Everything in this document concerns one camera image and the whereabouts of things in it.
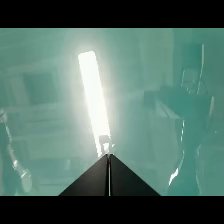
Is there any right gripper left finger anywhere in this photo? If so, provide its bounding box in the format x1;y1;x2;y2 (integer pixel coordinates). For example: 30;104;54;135
58;153;110;197

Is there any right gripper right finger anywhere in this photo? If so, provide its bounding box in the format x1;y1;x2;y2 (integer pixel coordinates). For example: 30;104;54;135
109;153;162;197

